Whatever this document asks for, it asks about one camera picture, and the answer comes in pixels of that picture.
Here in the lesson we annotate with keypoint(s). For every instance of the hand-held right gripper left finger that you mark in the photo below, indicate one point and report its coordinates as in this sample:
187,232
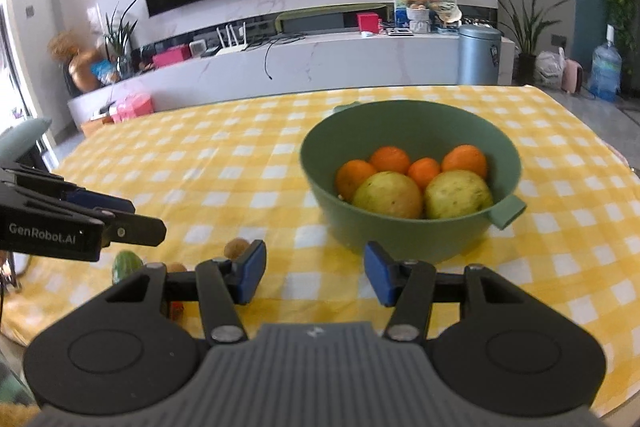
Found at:
250,277

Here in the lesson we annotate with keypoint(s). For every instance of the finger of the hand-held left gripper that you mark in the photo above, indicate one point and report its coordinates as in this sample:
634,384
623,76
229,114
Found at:
137,232
102,202

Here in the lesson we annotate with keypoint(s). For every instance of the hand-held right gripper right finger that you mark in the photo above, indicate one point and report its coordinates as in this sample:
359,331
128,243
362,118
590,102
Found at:
380,277

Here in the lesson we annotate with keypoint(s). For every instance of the short green cucumber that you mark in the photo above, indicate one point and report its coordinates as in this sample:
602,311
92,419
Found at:
126,264

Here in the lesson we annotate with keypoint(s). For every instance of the green colander bowl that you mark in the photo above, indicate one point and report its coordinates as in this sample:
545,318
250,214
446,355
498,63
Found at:
400,237

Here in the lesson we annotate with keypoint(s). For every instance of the reddish yellow pear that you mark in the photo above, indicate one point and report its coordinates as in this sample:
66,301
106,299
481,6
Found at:
387,197

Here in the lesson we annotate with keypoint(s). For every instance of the red cherry tomato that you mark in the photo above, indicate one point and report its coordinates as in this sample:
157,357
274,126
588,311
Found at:
176,309

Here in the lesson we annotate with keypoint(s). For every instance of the orange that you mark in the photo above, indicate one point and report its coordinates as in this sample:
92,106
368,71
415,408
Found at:
424,171
465,161
352,177
390,158

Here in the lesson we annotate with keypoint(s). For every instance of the yellow green pear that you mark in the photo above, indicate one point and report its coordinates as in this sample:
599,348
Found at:
457,197

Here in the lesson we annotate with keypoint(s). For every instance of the orange cardboard box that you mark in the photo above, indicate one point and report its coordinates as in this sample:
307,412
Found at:
95,128

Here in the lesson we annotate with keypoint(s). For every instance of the pink storage box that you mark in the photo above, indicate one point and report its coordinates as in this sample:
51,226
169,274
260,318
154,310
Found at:
132,108

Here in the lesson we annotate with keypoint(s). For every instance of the green chair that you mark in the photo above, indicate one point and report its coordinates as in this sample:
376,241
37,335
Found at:
25,137

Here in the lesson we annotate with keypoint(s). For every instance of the yellow checked tablecloth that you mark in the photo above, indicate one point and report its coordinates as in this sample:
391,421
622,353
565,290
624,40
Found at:
225,167

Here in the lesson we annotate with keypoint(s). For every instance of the brown vase with dried flowers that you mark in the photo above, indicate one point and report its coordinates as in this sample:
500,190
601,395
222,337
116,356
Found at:
80,74

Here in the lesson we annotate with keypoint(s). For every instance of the blue snack bag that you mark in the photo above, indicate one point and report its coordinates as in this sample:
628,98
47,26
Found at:
105,72

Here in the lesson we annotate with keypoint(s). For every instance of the magenta flat box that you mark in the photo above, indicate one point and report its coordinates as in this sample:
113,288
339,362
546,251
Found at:
171,57

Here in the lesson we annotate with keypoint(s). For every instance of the green leafy plant in vase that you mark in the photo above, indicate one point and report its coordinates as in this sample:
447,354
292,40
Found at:
120,39

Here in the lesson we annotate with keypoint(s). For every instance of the small white desk clock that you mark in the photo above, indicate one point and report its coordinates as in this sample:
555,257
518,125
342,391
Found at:
198,49

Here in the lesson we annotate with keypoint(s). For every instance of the yellow fuzzy cloth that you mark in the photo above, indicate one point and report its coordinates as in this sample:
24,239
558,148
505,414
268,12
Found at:
15,414

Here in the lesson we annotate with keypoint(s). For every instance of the white router with antennas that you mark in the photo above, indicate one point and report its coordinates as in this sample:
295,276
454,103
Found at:
231,47

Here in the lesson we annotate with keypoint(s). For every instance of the white marble tv console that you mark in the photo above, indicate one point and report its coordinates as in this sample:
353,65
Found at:
325,67

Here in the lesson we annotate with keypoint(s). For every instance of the grey blue trash can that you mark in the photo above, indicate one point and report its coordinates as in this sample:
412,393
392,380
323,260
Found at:
479,57

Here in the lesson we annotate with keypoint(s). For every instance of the red box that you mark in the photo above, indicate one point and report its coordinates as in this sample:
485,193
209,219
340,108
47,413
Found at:
367,23

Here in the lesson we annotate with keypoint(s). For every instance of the tall plant in black pot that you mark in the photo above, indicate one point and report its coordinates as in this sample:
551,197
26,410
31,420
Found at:
525,67

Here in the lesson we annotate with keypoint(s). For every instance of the green edged grey panel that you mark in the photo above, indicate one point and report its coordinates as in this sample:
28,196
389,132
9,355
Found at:
315,22

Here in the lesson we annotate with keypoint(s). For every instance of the white plastic bag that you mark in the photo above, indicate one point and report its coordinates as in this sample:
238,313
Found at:
549,69

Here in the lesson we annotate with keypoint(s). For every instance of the teddy bear in white basket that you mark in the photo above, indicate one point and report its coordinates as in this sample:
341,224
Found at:
418,9

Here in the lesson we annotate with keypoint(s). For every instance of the colourful picture board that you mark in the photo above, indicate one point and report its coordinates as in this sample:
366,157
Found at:
400,7

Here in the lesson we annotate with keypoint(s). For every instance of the white decorative fan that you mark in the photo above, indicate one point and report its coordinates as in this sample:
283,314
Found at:
447,9

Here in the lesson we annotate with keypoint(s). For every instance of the small pink heater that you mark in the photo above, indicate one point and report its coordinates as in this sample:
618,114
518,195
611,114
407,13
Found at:
571,77

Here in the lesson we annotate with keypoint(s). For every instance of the blue water jug with pump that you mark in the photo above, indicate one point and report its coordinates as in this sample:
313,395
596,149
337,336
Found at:
606,77

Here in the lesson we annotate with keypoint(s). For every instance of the wall socket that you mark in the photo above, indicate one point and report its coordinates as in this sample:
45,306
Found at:
559,40

